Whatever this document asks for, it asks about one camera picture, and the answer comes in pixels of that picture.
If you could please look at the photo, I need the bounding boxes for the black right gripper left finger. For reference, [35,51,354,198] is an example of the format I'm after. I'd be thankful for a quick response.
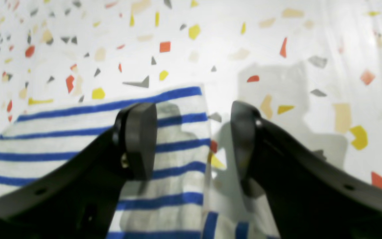
[0,103,158,239]

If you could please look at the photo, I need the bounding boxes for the blue white striped t-shirt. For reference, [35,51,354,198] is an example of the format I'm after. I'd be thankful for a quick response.
[0,86,267,239]

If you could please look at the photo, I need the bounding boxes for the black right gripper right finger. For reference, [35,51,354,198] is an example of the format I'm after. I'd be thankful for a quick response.
[230,101,382,239]

